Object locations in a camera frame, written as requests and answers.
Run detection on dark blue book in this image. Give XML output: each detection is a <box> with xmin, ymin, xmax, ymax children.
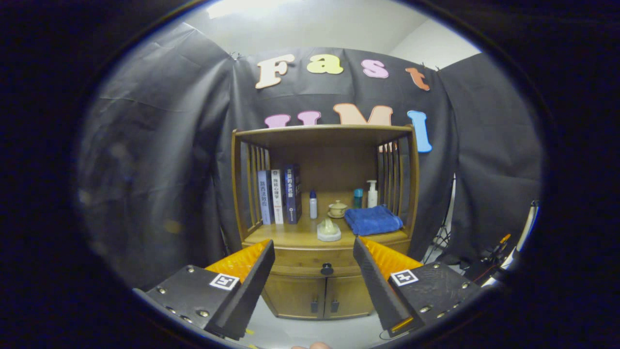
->
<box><xmin>283</xmin><ymin>164</ymin><xmax>303</xmax><ymax>224</ymax></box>

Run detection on white book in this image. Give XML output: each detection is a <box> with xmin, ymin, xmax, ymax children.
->
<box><xmin>270</xmin><ymin>169</ymin><xmax>285</xmax><ymax>224</ymax></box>

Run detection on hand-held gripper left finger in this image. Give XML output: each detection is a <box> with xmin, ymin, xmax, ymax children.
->
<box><xmin>133</xmin><ymin>238</ymin><xmax>276</xmax><ymax>341</ymax></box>

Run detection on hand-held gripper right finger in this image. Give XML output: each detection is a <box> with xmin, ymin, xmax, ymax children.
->
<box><xmin>353</xmin><ymin>236</ymin><xmax>487</xmax><ymax>338</ymax></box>

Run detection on wooden countertop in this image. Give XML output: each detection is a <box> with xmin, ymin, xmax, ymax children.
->
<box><xmin>244</xmin><ymin>191</ymin><xmax>410</xmax><ymax>249</ymax></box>

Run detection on wooden drawer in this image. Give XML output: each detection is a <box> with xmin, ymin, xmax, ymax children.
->
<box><xmin>242</xmin><ymin>238</ymin><xmax>411</xmax><ymax>278</ymax></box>

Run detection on wooden cabinet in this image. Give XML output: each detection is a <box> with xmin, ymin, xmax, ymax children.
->
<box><xmin>231</xmin><ymin>124</ymin><xmax>420</xmax><ymax>320</ymax></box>

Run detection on light blue book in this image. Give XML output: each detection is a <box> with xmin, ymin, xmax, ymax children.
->
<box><xmin>257</xmin><ymin>170</ymin><xmax>273</xmax><ymax>225</ymax></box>

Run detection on blue folded towel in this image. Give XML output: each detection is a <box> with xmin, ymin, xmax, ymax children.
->
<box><xmin>344</xmin><ymin>205</ymin><xmax>403</xmax><ymax>237</ymax></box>

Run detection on black tripod stand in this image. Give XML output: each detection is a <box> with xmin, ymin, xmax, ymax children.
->
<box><xmin>426</xmin><ymin>177</ymin><xmax>458</xmax><ymax>265</ymax></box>

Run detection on black device with cables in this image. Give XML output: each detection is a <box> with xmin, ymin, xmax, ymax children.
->
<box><xmin>463</xmin><ymin>233</ymin><xmax>528</xmax><ymax>286</ymax></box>

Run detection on wooden cabinet door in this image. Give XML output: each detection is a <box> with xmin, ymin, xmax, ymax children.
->
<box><xmin>324</xmin><ymin>275</ymin><xmax>376</xmax><ymax>319</ymax></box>
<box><xmin>262</xmin><ymin>275</ymin><xmax>326</xmax><ymax>319</ymax></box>

